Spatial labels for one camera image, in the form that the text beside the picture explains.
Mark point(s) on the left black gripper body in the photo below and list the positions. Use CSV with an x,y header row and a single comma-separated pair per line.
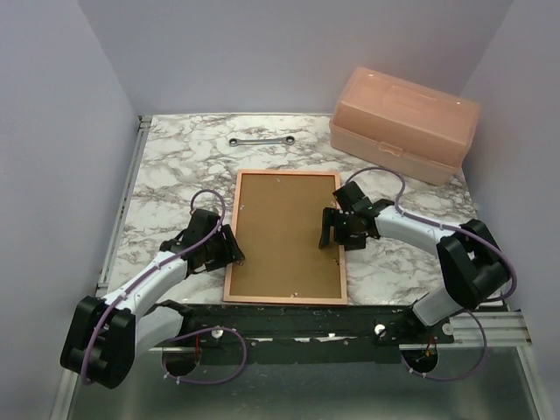
x,y
218,254

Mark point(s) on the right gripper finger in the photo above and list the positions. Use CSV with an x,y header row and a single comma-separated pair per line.
x,y
328,221
355,242

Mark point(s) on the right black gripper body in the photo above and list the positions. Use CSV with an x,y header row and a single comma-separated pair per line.
x,y
344,227

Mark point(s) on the brown cardboard backing board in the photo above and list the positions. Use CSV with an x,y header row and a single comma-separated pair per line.
x,y
284,236

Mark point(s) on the red wooden picture frame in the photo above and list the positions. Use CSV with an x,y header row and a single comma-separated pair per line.
x,y
343,262

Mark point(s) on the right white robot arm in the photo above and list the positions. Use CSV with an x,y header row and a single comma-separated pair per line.
x,y
471,263

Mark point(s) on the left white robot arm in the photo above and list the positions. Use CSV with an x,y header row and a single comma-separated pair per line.
x,y
107,333

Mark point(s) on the silver ratchet wrench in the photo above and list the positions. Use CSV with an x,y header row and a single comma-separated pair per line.
x,y
235,142

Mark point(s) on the pink plastic storage box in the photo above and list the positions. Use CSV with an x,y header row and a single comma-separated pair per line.
x,y
411,129

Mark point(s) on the aluminium frame rail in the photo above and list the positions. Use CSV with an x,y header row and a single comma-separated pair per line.
x,y
111,228

